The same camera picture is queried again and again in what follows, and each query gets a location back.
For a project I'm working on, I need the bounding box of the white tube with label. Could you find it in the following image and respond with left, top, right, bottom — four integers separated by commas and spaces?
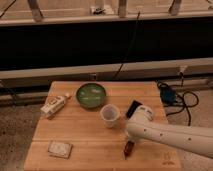
41, 93, 70, 119

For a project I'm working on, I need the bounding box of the blue power adapter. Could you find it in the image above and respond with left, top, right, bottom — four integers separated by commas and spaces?
160, 87, 176, 103

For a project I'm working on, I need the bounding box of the black hanging cable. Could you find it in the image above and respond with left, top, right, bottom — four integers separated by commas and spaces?
111, 10, 141, 80

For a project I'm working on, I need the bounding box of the small dark object on ledge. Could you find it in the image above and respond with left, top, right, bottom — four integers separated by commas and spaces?
90, 6, 106, 15

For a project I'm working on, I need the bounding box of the black smartphone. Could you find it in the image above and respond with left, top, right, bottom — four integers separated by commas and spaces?
126, 100, 142, 119

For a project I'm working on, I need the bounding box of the black floor cable bundle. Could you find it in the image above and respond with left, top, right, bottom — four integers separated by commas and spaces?
156, 71, 200, 127

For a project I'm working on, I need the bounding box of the green ceramic bowl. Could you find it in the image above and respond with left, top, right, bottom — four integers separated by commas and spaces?
76, 83, 106, 108

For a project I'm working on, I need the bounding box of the white ceramic cup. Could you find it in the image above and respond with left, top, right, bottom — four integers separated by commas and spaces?
100, 104, 120, 128

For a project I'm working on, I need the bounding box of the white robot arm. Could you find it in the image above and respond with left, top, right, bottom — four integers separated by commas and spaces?
125, 105, 213, 159

